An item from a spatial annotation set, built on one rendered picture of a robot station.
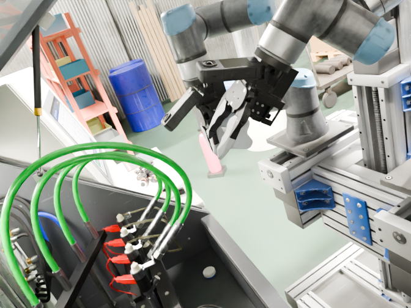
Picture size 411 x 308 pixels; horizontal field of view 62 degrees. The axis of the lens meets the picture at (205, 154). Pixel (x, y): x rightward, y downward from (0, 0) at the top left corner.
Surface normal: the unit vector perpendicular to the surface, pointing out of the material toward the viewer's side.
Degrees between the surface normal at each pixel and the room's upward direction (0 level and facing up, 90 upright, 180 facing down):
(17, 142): 90
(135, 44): 90
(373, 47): 98
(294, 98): 91
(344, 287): 0
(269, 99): 103
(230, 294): 0
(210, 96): 90
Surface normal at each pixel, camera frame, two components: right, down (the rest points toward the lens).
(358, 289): -0.31, -0.86
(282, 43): -0.21, 0.36
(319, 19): -0.22, 0.64
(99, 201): 0.36, 0.29
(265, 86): 0.23, 0.55
